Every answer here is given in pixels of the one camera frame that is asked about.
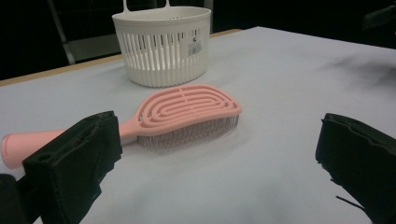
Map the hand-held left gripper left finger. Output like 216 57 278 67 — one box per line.
21 110 123 224

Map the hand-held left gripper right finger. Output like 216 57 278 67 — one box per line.
315 112 396 224

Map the pink striped spiral object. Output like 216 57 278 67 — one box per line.
0 83 243 171

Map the white slotted plastic basket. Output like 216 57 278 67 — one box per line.
111 0 213 89

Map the light grey table mat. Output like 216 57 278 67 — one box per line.
0 26 396 224

